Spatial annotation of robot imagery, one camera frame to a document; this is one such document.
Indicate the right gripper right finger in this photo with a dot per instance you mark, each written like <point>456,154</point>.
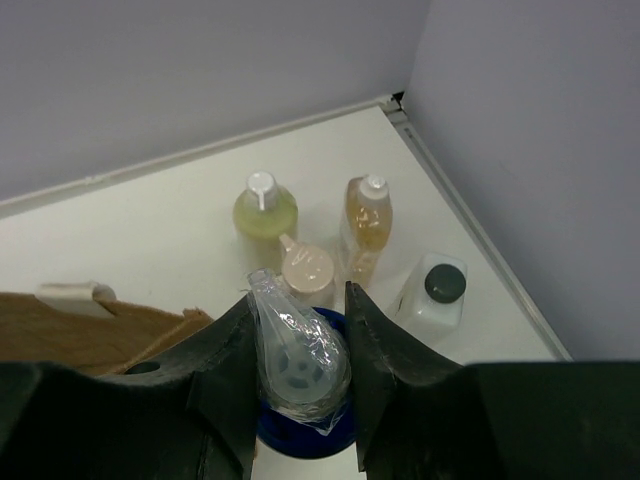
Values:
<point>420,415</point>

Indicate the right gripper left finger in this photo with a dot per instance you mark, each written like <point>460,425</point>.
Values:
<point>189,412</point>

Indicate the white bottle black cap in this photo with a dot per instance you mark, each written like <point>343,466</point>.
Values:
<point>429,304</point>

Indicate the orange bottle dark cap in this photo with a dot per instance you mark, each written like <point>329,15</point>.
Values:
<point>304,372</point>

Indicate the clear pump bottle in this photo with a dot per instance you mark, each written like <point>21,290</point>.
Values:
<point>308,273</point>

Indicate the brown burlap canvas bag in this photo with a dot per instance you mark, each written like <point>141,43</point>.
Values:
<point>105,336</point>

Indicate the amber liquid clear bottle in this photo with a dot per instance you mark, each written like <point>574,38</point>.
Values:
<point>365,228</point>

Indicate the green pump bottle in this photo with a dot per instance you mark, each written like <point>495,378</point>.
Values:
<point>262,213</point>

